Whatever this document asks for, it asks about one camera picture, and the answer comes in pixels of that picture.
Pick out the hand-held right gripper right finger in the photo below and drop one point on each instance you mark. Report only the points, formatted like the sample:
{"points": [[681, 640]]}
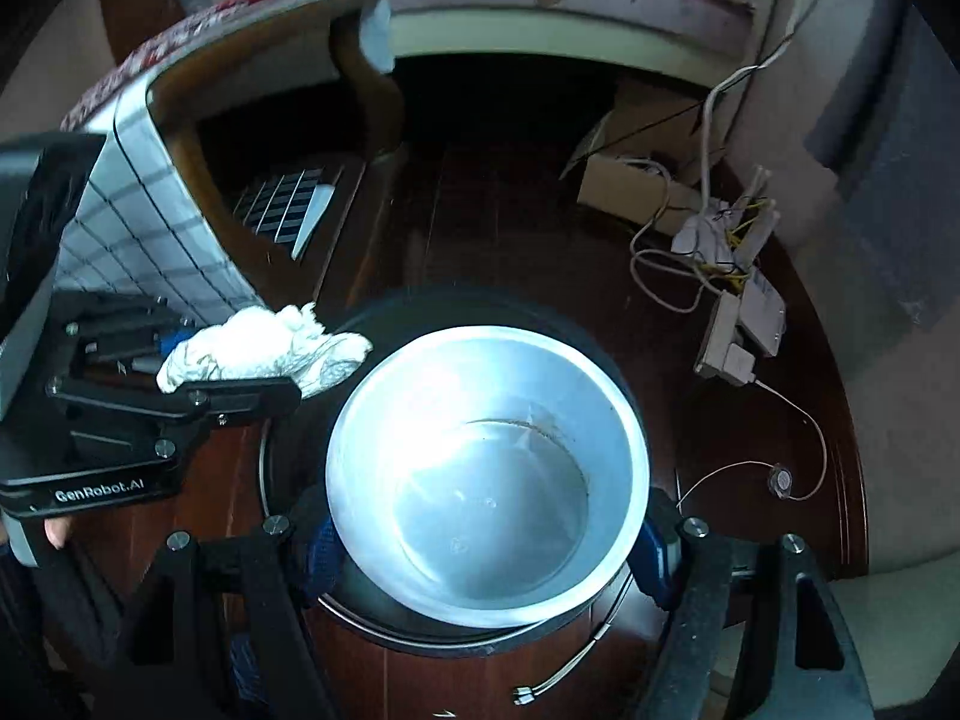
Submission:
{"points": [[658, 559]]}

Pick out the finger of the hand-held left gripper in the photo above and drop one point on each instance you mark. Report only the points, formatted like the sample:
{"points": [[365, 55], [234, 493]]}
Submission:
{"points": [[225, 399], [124, 341]]}

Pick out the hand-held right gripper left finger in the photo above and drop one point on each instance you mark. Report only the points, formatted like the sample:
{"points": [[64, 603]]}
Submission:
{"points": [[324, 562]]}

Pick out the white cloth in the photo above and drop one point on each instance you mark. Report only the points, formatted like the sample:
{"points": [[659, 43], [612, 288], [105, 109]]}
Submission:
{"points": [[255, 349]]}

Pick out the blue paper bowl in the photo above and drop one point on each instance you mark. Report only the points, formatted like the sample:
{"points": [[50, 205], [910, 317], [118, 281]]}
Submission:
{"points": [[487, 480]]}

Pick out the black trash bin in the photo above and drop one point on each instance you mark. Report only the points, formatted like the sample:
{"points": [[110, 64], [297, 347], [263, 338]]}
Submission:
{"points": [[600, 349]]}

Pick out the person's left hand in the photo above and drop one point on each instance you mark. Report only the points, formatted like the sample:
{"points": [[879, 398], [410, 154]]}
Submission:
{"points": [[58, 534]]}

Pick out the table with checked cloth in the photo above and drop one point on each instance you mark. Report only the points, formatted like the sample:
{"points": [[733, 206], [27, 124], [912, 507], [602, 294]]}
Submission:
{"points": [[150, 225]]}

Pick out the white power strip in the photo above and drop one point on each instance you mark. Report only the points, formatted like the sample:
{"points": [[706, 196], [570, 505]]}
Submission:
{"points": [[739, 337]]}

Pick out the cardboard box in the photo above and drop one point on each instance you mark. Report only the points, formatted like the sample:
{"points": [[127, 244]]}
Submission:
{"points": [[622, 191]]}

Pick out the blue-grey patterned curtain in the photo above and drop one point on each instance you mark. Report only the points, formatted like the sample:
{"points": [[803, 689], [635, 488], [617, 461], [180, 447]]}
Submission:
{"points": [[892, 165]]}

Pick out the bed with red headboard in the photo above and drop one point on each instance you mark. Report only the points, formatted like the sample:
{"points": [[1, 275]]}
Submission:
{"points": [[585, 22]]}

